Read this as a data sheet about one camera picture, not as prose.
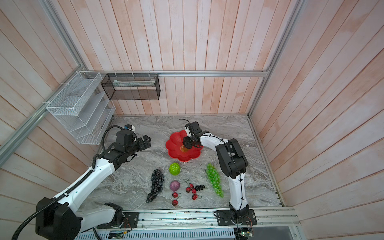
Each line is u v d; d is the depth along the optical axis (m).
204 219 0.75
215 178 0.83
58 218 0.39
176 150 1.00
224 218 0.73
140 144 0.73
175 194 0.80
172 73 0.98
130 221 0.73
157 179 0.82
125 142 0.61
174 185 0.80
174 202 0.78
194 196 0.80
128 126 0.72
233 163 0.55
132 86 1.05
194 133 0.80
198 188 0.82
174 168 0.86
